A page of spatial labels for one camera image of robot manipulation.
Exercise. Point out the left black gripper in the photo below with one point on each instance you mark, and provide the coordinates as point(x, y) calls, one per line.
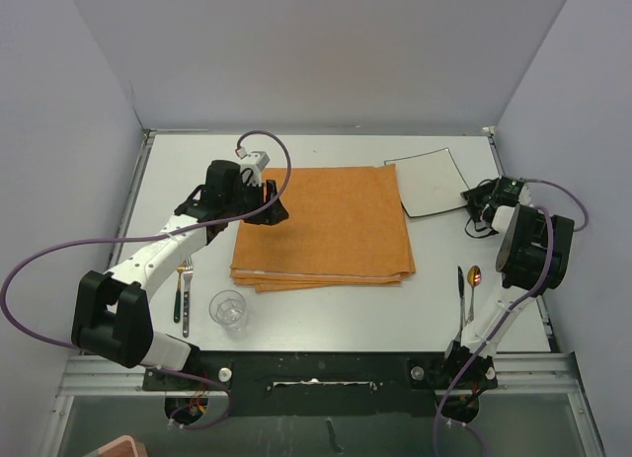
point(263, 197)

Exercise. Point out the white square plate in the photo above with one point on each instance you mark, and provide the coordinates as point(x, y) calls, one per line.
point(429, 183)

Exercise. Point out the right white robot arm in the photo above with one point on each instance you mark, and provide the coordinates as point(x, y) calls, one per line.
point(533, 258)

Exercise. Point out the silver fork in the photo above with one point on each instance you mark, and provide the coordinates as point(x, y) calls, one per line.
point(188, 278)

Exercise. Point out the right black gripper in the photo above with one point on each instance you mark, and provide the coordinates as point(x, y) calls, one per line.
point(473, 198)

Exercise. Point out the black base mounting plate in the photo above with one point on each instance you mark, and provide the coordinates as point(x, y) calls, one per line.
point(335, 384)

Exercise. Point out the clear drinking glass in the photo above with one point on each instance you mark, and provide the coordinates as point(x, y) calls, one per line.
point(228, 309)

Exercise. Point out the pink box corner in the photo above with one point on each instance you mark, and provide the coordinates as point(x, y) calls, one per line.
point(123, 446)

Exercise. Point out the copper bowl spoon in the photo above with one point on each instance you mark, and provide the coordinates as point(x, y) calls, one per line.
point(474, 277)

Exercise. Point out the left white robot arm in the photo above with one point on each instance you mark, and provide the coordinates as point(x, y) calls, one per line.
point(112, 316)

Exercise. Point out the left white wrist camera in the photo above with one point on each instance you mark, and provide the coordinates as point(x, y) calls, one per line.
point(251, 166)

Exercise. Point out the orange cloth napkin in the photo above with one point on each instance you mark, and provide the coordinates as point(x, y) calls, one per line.
point(346, 225)

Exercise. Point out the gold fork green handle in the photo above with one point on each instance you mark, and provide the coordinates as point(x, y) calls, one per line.
point(178, 295)

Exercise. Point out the silver table knife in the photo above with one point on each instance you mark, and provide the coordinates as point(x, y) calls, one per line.
point(461, 292)

